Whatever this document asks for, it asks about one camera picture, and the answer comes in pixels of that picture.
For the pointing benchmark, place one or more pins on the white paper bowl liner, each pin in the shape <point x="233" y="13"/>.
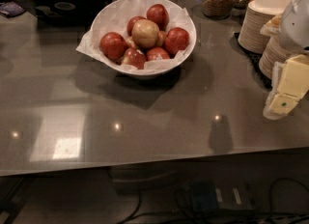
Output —
<point x="111" y="14"/>

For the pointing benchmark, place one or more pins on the small yellow-red apple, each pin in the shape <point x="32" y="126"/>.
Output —
<point x="161" y="38"/>

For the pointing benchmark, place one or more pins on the dark blue pouch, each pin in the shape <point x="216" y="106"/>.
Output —
<point x="10" y="9"/>

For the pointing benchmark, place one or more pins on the red apple far right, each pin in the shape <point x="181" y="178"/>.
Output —
<point x="177" y="39"/>

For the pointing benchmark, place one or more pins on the red apple far left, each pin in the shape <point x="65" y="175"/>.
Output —
<point x="113" y="46"/>

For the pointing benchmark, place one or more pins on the black mat under plates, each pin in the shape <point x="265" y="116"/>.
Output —
<point x="254" y="60"/>

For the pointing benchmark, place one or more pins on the left stack of paper plates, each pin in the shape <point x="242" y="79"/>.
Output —
<point x="258" y="13"/>

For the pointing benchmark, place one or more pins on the right stack of paper plates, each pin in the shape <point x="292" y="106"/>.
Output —
<point x="272" y="54"/>

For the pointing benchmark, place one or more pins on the red apple front right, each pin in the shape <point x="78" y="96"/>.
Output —
<point x="157" y="53"/>

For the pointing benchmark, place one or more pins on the white bowl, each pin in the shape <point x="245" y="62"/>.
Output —
<point x="145" y="73"/>

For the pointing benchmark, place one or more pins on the red apple front left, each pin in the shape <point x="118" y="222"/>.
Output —
<point x="134" y="57"/>

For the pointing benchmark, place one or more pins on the black laptop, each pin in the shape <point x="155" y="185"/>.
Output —
<point x="59" y="12"/>

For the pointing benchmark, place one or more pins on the small pale red apple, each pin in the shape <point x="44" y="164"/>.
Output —
<point x="130" y="43"/>

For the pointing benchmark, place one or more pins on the black box under table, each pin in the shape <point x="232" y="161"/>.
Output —
<point x="209" y="195"/>

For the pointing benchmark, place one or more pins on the red apple back left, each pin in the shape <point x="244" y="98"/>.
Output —
<point x="131" y="23"/>

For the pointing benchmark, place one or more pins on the yellow-green apple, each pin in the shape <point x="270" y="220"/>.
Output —
<point x="145" y="33"/>

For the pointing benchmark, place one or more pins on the red apple back top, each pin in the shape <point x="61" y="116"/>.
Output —
<point x="159" y="15"/>

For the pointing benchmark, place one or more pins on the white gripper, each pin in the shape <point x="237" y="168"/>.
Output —
<point x="295" y="25"/>

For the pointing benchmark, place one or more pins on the stack of paper plates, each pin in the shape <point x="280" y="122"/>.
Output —
<point x="272" y="54"/>
<point x="258" y="13"/>

